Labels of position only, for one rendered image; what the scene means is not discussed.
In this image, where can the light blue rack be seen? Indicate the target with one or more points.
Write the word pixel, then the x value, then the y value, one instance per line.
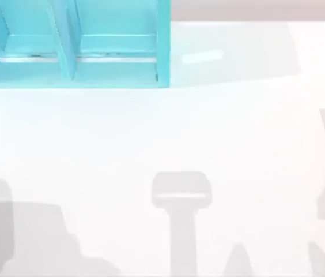
pixel 116 34

